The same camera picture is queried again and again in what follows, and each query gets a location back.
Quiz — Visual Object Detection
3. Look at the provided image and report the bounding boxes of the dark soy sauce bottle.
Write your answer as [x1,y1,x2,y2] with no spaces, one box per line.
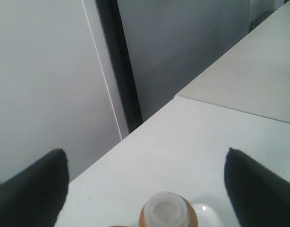
[111,191,199,227]

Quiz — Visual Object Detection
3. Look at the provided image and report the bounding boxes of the white cabinet doors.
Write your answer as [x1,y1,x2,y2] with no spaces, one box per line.
[0,0,128,184]

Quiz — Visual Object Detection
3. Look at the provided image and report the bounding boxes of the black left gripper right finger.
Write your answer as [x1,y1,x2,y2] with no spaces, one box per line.
[224,148,290,227]

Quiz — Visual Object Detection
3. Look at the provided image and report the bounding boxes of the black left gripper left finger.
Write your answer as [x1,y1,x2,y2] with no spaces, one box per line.
[0,149,69,227]

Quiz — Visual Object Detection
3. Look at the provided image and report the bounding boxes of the beige neighbouring table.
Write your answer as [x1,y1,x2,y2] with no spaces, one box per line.
[178,1,290,123]

